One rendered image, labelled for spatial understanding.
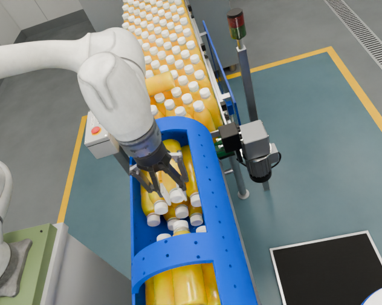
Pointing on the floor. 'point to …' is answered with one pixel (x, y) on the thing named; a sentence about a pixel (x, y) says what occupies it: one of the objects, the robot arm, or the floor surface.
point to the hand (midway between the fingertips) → (173, 192)
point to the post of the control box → (123, 160)
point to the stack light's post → (248, 91)
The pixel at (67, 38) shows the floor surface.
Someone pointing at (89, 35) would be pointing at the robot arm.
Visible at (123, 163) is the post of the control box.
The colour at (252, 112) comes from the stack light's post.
